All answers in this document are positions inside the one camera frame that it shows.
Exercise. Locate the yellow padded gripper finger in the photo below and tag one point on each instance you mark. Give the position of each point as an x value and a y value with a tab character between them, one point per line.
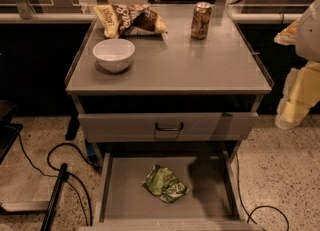
301	92
288	35

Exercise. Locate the grey top drawer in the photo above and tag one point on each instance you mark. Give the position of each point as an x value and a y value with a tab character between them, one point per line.
140	127

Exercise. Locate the black top drawer handle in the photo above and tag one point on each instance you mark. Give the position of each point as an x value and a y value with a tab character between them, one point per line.
169	128

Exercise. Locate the open grey middle drawer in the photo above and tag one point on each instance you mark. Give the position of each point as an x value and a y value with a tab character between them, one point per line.
212	203

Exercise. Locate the black bar on floor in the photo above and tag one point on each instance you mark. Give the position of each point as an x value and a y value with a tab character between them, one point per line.
49	215

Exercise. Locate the gold soda can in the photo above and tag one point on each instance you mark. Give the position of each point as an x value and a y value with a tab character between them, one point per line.
201	19

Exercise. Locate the brown sea salt chip bag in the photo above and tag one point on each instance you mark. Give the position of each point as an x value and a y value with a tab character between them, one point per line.
129	20

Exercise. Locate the grey drawer cabinet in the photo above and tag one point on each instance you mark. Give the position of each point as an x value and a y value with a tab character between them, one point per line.
173	73

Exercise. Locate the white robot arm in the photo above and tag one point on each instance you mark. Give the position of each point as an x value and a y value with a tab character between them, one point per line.
307	43

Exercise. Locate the white ceramic bowl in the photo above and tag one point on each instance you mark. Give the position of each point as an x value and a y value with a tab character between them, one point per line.
114	55

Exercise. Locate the green jalapeno chip bag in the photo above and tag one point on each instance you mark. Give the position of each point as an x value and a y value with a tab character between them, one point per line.
164	184

